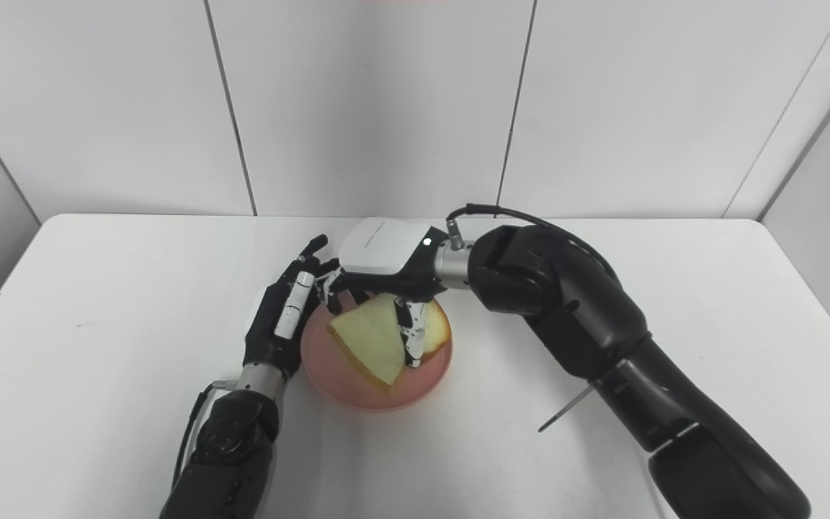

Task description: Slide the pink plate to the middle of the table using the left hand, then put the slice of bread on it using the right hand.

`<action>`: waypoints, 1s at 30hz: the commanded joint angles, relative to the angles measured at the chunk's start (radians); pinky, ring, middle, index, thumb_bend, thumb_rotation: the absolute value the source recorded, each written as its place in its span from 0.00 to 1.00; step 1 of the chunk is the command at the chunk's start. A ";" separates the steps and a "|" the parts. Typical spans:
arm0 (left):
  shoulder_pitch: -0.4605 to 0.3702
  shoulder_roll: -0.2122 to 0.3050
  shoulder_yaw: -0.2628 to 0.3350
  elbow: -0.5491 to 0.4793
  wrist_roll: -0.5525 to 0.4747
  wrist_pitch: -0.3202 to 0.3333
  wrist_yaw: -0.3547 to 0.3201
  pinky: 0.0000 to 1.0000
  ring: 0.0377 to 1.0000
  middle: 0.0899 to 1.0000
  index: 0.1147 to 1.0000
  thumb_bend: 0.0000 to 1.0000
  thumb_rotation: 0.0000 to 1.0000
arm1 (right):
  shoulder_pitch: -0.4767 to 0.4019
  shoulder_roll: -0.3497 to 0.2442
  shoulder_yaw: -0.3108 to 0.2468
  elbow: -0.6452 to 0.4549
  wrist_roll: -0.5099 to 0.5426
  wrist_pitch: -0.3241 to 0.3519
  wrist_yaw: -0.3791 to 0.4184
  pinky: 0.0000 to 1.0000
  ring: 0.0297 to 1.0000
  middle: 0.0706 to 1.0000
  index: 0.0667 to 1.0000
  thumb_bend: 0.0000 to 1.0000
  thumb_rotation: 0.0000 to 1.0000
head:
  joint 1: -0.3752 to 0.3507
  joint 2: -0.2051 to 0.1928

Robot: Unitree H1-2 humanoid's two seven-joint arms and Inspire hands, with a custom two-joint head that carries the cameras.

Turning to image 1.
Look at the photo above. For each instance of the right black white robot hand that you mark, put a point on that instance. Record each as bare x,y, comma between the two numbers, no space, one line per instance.
382,249

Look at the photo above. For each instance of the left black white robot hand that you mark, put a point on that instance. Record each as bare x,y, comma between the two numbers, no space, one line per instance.
267,339

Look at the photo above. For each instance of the pink round plate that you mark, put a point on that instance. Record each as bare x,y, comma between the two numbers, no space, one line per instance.
422,386

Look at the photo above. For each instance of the slice of bread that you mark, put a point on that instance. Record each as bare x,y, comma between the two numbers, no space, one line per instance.
368,339

